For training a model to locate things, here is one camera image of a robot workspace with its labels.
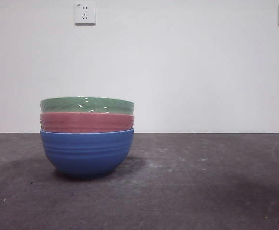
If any red ribbed bowl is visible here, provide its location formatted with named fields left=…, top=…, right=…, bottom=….
left=39, top=112, right=135, bottom=134

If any green ribbed bowl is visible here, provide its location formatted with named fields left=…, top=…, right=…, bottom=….
left=40, top=96, right=135, bottom=115

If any blue ribbed bowl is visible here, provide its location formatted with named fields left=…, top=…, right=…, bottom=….
left=39, top=128, right=135, bottom=179

